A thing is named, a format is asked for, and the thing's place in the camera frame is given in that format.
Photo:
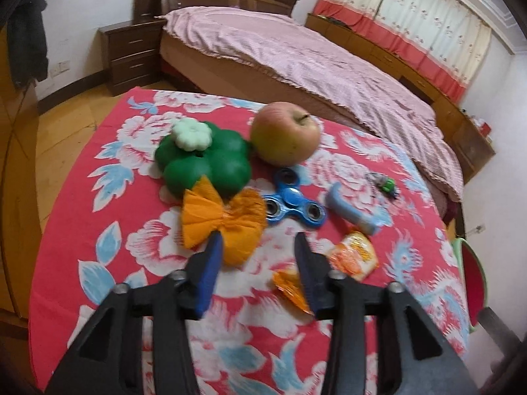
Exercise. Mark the blue fidget spinner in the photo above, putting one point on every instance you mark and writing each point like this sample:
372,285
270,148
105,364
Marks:
290,197

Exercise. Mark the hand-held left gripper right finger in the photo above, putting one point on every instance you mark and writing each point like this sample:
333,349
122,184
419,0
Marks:
308,279

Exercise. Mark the orange snack packet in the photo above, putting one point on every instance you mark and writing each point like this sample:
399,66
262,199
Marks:
354,257

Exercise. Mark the dark wooden nightstand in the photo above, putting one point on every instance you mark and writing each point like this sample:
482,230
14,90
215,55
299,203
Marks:
131,57

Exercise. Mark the green flower shaped toy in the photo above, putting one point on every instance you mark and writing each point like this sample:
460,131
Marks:
218,160

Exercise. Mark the wooden wardrobe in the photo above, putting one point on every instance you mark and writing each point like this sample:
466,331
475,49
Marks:
16,173

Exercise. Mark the small green toy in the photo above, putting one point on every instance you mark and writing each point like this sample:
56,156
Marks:
385,184

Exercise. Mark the bed with pink blanket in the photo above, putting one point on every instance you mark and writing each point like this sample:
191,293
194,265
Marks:
308,61

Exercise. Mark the maroon cloth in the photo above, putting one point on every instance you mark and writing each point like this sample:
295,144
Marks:
451,213

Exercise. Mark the orange paper bow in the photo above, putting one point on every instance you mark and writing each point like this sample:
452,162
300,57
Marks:
238,222

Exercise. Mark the red cup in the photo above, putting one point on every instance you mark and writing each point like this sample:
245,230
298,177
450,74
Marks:
486,129

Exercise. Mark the light blue tube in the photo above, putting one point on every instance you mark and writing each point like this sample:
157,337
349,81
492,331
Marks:
350,210

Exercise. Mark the brown bed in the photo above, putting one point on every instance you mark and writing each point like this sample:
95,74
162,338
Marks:
230,70

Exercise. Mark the dark hanging garment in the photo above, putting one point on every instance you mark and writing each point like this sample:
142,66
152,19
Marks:
26,37

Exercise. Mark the torn orange wrapper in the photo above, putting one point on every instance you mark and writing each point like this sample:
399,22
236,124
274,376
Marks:
290,286

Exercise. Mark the long wooden cabinet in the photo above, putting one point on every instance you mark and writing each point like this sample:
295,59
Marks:
465,131

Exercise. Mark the white wall socket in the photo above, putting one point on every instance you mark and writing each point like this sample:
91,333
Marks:
476,228

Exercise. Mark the red and cream curtain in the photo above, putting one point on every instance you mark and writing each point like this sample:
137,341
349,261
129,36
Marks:
411,20

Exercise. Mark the red floral tablecloth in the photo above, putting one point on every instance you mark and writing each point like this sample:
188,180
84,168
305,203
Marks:
123,222

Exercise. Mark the pale flower shaped toy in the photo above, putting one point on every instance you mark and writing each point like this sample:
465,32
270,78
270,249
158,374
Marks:
191,135

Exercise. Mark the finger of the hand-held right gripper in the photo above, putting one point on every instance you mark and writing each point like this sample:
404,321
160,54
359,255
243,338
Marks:
496,331

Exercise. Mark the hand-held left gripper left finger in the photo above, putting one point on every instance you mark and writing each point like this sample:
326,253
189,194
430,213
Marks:
208,271

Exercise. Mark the low wall outlet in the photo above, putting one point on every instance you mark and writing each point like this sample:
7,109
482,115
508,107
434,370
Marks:
60,68

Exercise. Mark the apple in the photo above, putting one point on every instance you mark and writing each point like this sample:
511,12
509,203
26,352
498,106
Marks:
284,133

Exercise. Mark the green rimmed red basin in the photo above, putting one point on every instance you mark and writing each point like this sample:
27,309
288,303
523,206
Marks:
473,279

